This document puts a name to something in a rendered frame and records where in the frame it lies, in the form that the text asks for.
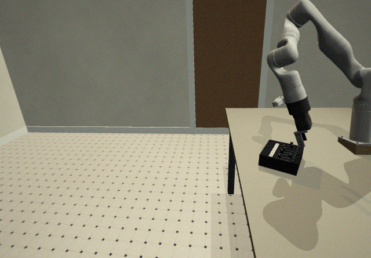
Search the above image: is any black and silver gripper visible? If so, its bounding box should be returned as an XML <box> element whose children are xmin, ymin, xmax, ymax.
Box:
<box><xmin>272</xmin><ymin>85</ymin><xmax>312</xmax><ymax>147</ymax></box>

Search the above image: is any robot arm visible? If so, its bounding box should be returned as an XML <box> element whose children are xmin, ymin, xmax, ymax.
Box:
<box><xmin>267</xmin><ymin>0</ymin><xmax>371</xmax><ymax>143</ymax></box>

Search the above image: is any black lighting desk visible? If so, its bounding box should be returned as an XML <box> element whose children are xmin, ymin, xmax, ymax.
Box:
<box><xmin>259</xmin><ymin>140</ymin><xmax>304</xmax><ymax>176</ymax></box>

